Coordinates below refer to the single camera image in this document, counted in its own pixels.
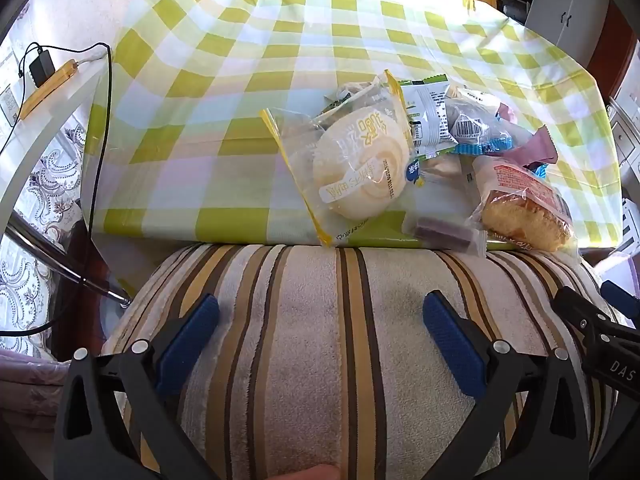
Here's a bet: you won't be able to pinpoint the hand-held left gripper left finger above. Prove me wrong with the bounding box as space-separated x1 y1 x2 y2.
52 294 221 480

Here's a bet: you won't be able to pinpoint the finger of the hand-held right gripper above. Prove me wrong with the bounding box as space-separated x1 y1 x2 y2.
601 280 640 312
551 286 640 342

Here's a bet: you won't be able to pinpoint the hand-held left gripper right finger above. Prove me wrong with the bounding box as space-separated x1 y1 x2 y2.
422 290 608 480

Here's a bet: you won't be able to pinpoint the grey ball packet blue ends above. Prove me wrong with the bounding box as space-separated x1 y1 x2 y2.
444 96 516 157

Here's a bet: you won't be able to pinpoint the white green snack packet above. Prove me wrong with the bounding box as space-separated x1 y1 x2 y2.
399 74 459 161

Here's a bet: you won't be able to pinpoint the person's left hand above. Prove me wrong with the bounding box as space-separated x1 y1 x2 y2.
279 464 347 480

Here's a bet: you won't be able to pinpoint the sponge cake packet red print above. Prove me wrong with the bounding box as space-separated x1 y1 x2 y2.
466 155 579 257

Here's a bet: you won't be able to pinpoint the purple bar clear packet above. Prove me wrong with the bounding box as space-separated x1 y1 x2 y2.
402 211 488 257

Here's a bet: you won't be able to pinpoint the chrome table leg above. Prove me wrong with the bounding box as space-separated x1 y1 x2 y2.
2 220 134 311

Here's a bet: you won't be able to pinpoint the pink snack packet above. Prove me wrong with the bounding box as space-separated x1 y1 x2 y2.
492 102 560 167

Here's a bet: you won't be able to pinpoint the purple patterned cloth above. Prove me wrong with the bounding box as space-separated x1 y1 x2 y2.
0 349 72 432

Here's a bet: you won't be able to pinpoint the round cake packet yellow edged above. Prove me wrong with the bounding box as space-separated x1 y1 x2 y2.
258 71 417 248

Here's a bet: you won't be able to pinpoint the white round side table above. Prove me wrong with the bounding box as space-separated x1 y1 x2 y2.
0 60 109 227

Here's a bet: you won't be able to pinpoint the white cabinet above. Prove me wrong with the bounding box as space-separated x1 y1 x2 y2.
522 0 617 62

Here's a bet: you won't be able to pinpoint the green checked plastic tablecloth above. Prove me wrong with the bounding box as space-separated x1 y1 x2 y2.
87 0 623 252

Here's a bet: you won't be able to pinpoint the black power adapter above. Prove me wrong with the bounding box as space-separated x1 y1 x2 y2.
28 48 56 89

